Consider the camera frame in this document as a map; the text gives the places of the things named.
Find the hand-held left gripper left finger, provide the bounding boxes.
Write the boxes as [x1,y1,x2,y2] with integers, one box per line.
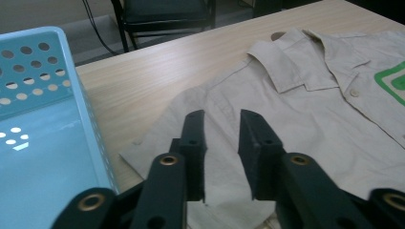
[169,109,208,203]

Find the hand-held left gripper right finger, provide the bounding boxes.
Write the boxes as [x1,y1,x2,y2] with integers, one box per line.
[238,109,287,201]

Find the beige collared shirt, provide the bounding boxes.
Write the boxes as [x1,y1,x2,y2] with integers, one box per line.
[118,28,405,229]

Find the light blue plastic basket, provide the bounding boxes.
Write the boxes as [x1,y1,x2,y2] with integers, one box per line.
[0,26,119,229]

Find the black metal chair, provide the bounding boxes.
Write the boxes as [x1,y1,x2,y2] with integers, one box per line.
[110,0,218,53]

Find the black cable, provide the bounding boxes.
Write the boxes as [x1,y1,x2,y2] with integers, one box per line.
[81,0,124,57]

